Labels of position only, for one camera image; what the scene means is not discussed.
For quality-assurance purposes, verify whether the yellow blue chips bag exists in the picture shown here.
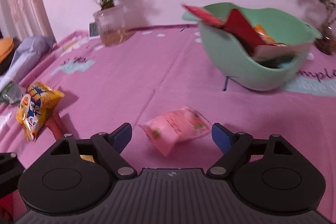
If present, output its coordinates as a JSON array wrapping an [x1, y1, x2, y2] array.
[[15, 82, 65, 141]]

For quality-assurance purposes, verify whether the dark red snack bag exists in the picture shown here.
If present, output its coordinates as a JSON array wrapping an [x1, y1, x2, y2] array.
[[224, 9, 266, 56]]

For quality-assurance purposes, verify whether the grey blue cushion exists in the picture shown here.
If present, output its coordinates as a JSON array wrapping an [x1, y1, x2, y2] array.
[[1, 35, 55, 91]]

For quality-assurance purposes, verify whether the pink printed tablecloth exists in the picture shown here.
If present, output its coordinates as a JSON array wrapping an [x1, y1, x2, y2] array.
[[0, 23, 336, 222]]

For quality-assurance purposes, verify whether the small digital clock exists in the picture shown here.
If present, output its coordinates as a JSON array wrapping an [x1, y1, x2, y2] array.
[[89, 22, 100, 39]]

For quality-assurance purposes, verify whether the green plastic bowl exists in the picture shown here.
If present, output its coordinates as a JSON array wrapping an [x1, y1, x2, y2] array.
[[182, 2, 322, 92]]

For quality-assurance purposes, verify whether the orange small snack packet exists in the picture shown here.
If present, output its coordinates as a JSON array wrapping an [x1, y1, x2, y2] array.
[[253, 24, 276, 44]]

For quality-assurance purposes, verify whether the red popcorn snack packet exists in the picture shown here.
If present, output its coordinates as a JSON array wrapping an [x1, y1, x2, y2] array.
[[182, 4, 225, 28]]

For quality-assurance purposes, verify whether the pink snack packet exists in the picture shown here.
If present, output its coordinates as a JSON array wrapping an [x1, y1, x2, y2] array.
[[138, 106, 212, 156]]

